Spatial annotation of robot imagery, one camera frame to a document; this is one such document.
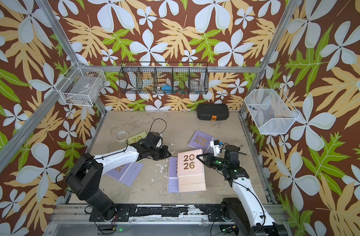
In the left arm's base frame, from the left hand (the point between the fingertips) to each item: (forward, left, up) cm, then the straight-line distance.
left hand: (173, 152), depth 87 cm
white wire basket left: (+30, +56, +25) cm, 68 cm away
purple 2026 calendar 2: (+14, -19, -8) cm, 25 cm away
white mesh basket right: (+17, -57, +18) cm, 63 cm away
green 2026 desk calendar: (+15, +28, -8) cm, 33 cm away
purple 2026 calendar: (-12, 0, -7) cm, 13 cm away
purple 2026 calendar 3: (-10, +29, -9) cm, 32 cm away
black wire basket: (+44, +9, +22) cm, 50 cm away
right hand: (-6, -13, +7) cm, 16 cm away
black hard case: (+40, -30, -6) cm, 50 cm away
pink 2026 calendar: (-13, -9, +4) cm, 17 cm away
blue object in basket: (+36, +5, +20) cm, 41 cm away
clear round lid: (+18, +39, -9) cm, 44 cm away
